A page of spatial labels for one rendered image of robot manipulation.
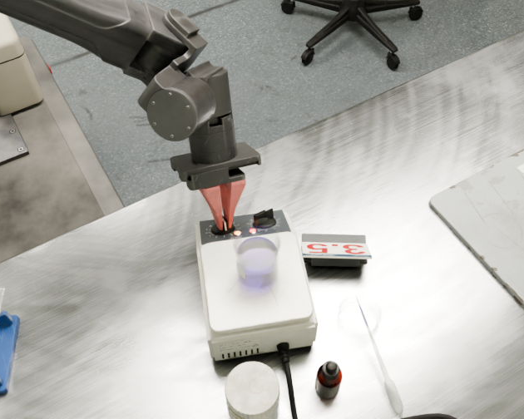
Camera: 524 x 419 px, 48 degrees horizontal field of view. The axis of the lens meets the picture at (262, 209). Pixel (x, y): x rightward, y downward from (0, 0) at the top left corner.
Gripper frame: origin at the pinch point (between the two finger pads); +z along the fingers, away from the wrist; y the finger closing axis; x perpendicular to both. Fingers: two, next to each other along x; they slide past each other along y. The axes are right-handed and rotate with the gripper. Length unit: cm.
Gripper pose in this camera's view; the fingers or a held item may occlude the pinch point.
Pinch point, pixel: (223, 221)
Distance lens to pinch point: 78.0
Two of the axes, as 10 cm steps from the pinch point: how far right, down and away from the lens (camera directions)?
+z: 1.0, 9.1, 4.1
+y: 9.3, -2.3, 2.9
